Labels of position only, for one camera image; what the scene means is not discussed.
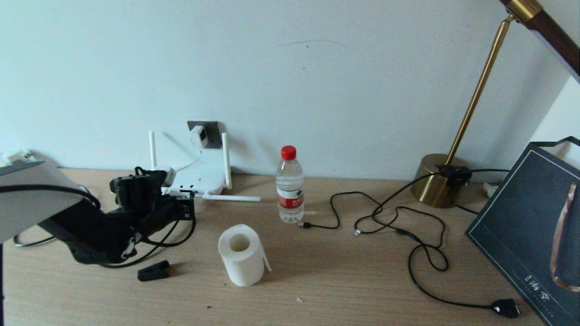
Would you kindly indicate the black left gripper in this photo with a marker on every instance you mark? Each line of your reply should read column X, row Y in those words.
column 140, row 201

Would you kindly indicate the white power adapter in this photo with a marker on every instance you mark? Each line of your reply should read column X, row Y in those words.
column 199, row 136

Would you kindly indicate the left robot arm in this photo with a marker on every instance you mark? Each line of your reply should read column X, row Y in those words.
column 31, row 199

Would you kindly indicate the white router with antennas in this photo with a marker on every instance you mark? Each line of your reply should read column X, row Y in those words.
column 206, row 179

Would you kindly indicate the small black plastic clip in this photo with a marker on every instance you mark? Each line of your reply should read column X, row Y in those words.
column 154, row 270

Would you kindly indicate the white toilet paper roll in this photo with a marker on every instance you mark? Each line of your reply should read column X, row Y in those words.
column 241, row 266

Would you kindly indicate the clear water bottle red cap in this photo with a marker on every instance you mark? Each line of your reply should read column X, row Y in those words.
column 290, row 190

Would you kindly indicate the clear plastic item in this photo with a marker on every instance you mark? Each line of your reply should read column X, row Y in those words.
column 16, row 156

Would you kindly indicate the brass desk lamp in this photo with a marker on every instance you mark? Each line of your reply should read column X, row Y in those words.
column 432, row 185

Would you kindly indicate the small white crumpled item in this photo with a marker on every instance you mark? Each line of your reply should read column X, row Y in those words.
column 490, row 189

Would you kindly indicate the dark blue gift bag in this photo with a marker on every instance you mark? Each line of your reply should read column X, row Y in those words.
column 512, row 217

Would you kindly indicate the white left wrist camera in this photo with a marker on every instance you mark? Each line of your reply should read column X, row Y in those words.
column 164, row 175

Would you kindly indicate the grey wall socket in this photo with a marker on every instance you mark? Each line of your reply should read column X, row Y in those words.
column 215, row 136

